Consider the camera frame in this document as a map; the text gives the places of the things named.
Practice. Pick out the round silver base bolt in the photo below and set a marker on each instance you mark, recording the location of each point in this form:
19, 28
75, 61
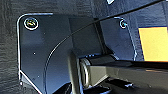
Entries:
31, 23
123, 24

